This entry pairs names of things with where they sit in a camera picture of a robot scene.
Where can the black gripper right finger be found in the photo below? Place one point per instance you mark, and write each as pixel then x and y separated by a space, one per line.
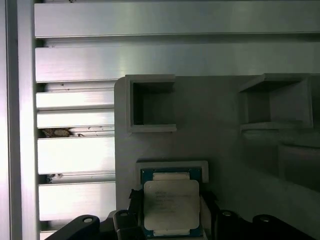
pixel 225 225

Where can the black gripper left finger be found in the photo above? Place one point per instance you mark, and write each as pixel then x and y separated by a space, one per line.
pixel 136 220

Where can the silver CPU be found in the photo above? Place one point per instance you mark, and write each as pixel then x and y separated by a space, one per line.
pixel 172 205

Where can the grey parts rack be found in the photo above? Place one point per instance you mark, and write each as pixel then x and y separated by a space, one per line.
pixel 212 150

